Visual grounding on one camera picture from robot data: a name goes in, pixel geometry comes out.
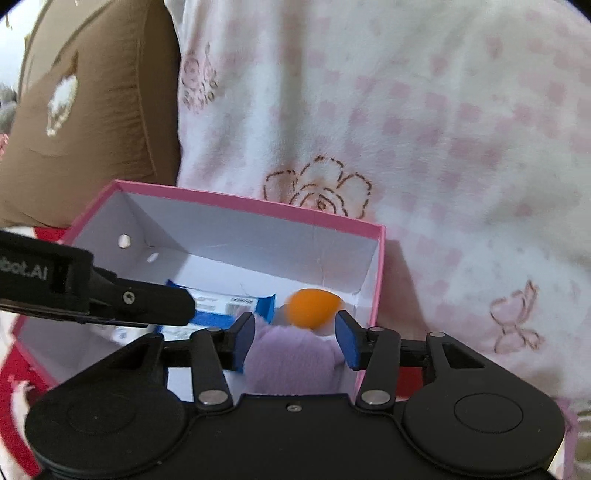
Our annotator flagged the grey plush toy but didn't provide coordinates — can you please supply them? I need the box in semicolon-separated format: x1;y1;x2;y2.
0;83;19;134

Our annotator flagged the purple plush toy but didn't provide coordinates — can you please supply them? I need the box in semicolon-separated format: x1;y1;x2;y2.
242;318;345;395

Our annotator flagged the brown pillow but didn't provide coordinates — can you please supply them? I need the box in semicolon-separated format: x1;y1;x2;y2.
0;0;181;229

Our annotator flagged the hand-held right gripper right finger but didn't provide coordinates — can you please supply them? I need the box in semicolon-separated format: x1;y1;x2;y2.
335;310;488;411

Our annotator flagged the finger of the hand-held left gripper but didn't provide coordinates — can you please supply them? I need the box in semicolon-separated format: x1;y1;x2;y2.
90;265;197;328

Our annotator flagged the blue tissue packet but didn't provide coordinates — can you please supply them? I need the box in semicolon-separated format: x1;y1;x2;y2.
154;279;278;340

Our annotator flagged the white wet wipes pack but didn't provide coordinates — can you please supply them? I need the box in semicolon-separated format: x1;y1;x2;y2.
90;323;155;344

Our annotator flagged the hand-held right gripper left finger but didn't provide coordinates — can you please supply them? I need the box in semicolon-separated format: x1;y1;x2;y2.
99;312;256;411

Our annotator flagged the pink checked pillow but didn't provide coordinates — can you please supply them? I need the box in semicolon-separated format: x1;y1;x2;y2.
164;0;591;398

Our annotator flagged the orange makeup sponge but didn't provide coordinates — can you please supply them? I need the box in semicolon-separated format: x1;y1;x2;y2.
285;288;345;330

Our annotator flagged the pink cardboard box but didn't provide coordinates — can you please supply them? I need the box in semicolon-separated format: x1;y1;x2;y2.
11;180;386;402

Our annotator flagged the bear printed blanket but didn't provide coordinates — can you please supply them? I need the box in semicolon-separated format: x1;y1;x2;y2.
0;224;578;480

